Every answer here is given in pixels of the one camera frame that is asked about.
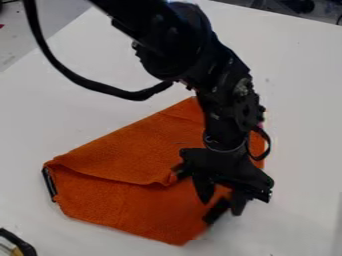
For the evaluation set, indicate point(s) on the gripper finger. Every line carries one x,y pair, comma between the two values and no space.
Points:
239,202
204,190

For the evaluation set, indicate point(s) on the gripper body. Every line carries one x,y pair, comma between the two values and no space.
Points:
227,166

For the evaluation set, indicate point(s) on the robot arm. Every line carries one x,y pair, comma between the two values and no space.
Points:
191,50

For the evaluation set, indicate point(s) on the orange cloth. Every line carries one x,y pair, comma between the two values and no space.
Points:
124,180

